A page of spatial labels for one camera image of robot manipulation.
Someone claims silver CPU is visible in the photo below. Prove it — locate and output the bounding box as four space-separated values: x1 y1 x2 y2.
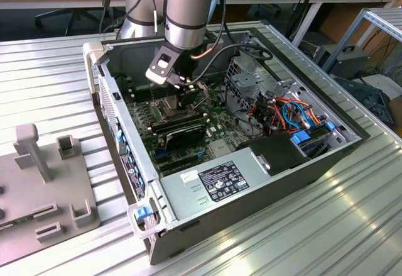
162 96 186 118

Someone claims CPU socket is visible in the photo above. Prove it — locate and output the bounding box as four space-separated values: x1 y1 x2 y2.
149 98 191 123

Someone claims black RAM slot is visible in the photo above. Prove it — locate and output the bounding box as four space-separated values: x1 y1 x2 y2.
128 82 170 96
150 117 210 135
147 112 210 131
133 87 172 102

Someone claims metal drive cage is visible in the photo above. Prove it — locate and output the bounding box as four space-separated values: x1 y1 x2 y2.
224 30 304 126

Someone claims black graphics card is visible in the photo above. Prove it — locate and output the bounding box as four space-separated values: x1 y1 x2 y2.
163 124 208 151

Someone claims green motherboard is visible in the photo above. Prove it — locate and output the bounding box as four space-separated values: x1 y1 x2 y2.
124 74 252 176

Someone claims black office chair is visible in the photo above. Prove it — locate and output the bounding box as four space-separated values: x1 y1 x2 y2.
251 4 283 18

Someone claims black plastic shroud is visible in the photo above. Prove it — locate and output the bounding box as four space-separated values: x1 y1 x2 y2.
237 132 312 177

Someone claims silver power supply unit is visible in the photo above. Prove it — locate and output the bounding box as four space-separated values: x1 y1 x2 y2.
158 148 276 222

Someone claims blue disk carrier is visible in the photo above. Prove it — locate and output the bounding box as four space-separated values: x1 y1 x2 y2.
290 133 312 147

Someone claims blue case latch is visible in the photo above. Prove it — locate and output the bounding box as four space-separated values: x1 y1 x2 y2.
133 206 150 221

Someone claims grey equipment box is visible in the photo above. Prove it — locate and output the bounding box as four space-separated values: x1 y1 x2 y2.
313 45 372 80

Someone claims open grey PC case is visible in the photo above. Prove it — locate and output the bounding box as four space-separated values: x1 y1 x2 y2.
82 26 371 266

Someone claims grey parts rack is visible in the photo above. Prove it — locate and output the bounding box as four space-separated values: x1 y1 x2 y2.
0 123 102 248

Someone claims green RAM stick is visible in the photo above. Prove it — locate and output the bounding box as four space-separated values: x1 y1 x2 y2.
0 215 35 231

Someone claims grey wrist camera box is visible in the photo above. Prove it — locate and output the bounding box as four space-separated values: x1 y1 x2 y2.
144 45 183 85

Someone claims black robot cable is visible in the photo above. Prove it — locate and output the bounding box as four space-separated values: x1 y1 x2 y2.
187 0 274 87

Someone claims orange wire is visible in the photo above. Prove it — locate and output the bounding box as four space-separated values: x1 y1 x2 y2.
268 98 323 128

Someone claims blue data wire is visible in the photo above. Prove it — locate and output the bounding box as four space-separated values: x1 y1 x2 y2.
281 99 317 130

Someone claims aluminium shelf frame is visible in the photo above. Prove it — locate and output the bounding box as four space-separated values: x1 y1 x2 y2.
322 7 402 75

